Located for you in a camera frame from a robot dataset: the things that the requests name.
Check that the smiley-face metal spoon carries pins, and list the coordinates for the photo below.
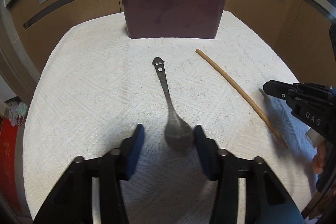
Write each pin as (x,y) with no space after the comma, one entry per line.
(178,134)

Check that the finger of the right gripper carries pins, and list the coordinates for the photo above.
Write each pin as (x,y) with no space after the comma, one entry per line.
(279,90)

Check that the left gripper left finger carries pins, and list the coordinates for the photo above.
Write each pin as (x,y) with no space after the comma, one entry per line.
(130,151)

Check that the maroon plastic utensil caddy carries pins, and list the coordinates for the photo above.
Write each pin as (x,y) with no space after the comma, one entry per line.
(173,18)

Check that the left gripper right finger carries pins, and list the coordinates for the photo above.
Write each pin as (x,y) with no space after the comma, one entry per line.
(207,152)

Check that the person's right hand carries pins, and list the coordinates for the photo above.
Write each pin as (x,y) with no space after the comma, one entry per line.
(319,159)

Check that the white textured table cloth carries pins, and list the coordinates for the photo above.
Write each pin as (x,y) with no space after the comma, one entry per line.
(98,84)

